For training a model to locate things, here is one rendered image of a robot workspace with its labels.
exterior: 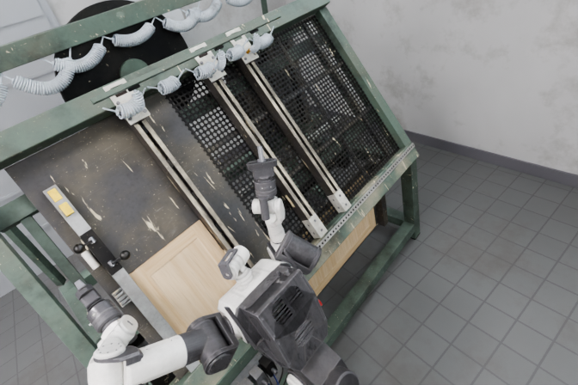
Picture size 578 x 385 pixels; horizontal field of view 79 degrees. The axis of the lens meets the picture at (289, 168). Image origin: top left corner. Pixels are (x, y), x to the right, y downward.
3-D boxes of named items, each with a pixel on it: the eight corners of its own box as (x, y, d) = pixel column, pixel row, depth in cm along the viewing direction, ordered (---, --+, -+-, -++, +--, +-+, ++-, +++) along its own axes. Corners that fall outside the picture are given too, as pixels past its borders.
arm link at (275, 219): (280, 194, 146) (286, 216, 154) (261, 195, 148) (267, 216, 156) (278, 206, 141) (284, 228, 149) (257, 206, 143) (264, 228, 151)
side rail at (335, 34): (393, 150, 254) (405, 146, 245) (310, 19, 239) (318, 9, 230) (399, 145, 258) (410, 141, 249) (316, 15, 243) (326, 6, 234)
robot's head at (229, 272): (248, 265, 123) (241, 247, 120) (237, 283, 116) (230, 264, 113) (232, 266, 125) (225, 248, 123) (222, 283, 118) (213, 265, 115)
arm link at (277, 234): (279, 211, 157) (286, 239, 169) (258, 223, 154) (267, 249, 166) (290, 226, 149) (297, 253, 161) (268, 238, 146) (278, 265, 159)
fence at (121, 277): (188, 370, 150) (191, 373, 147) (43, 192, 137) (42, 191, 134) (198, 360, 153) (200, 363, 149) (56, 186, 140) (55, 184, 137)
